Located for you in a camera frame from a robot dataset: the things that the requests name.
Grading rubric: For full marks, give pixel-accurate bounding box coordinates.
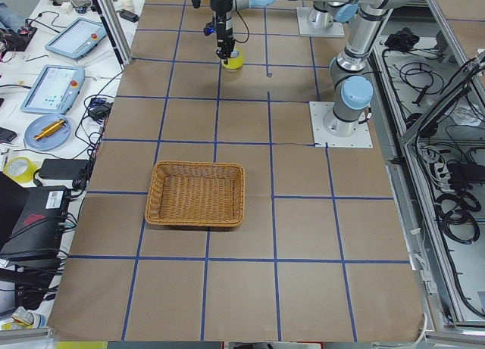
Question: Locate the black computer box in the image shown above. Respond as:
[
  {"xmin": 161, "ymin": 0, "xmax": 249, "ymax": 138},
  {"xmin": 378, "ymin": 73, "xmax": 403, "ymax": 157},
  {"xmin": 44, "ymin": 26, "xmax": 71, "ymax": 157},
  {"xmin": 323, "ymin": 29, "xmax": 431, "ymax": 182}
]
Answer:
[{"xmin": 1, "ymin": 173, "xmax": 70, "ymax": 262}]

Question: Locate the spare yellow tape roll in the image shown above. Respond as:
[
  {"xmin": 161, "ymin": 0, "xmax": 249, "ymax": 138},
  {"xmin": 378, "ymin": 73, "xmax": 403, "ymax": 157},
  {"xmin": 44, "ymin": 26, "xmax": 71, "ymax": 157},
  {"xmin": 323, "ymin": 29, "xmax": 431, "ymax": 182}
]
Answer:
[{"xmin": 3, "ymin": 157, "xmax": 38, "ymax": 184}]

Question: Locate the teach pendant tablet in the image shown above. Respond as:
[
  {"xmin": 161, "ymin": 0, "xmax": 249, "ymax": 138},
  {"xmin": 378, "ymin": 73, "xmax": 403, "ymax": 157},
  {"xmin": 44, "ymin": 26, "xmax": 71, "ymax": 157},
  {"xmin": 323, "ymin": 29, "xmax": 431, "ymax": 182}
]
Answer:
[
  {"xmin": 20, "ymin": 65, "xmax": 86, "ymax": 114},
  {"xmin": 45, "ymin": 17, "xmax": 107, "ymax": 60}
]

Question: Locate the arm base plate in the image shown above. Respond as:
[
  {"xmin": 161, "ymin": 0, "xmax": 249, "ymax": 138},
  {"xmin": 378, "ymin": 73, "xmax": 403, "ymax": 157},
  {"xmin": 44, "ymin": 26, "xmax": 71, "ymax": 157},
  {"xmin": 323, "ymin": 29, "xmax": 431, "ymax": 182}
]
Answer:
[
  {"xmin": 296, "ymin": 7, "xmax": 345, "ymax": 39},
  {"xmin": 309, "ymin": 101, "xmax": 373, "ymax": 148}
]

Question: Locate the blue plate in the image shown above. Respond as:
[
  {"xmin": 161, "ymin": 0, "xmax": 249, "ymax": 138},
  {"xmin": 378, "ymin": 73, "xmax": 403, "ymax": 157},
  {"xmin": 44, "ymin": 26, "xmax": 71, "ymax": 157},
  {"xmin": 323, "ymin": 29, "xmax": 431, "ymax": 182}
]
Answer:
[{"xmin": 23, "ymin": 114, "xmax": 71, "ymax": 151}]

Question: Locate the brown wicker basket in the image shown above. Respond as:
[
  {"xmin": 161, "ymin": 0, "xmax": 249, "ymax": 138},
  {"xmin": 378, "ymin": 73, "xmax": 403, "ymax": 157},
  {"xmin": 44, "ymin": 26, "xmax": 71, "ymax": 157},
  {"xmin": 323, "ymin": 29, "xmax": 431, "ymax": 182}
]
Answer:
[{"xmin": 145, "ymin": 160, "xmax": 246, "ymax": 228}]

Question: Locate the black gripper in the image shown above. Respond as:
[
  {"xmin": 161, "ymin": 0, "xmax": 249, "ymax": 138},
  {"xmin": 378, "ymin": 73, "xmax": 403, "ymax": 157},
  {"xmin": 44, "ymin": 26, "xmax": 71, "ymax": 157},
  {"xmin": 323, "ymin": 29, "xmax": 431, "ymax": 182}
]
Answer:
[{"xmin": 215, "ymin": 17, "xmax": 235, "ymax": 65}]

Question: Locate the upper teach pendant tablet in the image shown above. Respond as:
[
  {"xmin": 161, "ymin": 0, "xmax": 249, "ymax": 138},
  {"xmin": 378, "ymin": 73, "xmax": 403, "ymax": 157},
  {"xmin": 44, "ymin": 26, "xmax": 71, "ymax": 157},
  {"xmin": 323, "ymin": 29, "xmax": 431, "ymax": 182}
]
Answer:
[{"xmin": 45, "ymin": 17, "xmax": 107, "ymax": 60}]

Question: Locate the black power adapter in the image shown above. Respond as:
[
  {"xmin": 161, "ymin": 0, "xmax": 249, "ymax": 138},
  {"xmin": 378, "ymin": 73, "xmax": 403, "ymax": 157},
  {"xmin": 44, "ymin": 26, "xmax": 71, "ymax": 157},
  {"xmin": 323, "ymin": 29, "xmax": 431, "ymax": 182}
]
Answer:
[{"xmin": 38, "ymin": 159, "xmax": 88, "ymax": 180}]

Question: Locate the white paper cup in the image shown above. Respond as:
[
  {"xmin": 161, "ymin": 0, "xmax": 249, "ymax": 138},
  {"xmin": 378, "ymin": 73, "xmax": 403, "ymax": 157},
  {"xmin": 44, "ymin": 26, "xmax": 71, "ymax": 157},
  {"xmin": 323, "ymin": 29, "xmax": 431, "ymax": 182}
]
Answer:
[{"xmin": 119, "ymin": 0, "xmax": 135, "ymax": 13}]

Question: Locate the black cloth bundle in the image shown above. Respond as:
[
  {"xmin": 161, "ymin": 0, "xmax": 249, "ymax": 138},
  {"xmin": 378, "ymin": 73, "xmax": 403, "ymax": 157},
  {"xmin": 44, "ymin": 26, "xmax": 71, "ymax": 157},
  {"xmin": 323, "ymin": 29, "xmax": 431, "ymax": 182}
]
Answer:
[{"xmin": 384, "ymin": 27, "xmax": 420, "ymax": 52}]

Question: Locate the aluminium frame post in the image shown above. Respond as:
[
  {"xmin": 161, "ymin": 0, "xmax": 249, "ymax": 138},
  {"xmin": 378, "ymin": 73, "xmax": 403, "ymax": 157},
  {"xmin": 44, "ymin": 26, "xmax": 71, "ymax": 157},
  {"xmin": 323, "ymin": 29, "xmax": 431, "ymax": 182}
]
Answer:
[{"xmin": 92, "ymin": 0, "xmax": 133, "ymax": 66}]

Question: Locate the lower teach pendant tablet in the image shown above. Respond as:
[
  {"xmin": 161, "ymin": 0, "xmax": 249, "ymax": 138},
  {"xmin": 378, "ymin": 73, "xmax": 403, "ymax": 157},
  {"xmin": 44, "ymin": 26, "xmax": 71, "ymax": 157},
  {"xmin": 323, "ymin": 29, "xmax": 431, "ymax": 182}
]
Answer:
[{"xmin": 20, "ymin": 65, "xmax": 86, "ymax": 114}]

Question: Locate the brass cylinder tool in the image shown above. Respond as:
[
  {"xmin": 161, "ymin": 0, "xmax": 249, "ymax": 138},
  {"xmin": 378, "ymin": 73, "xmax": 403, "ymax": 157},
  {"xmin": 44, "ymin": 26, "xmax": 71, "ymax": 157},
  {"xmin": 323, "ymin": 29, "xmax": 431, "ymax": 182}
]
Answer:
[{"xmin": 34, "ymin": 119, "xmax": 66, "ymax": 141}]

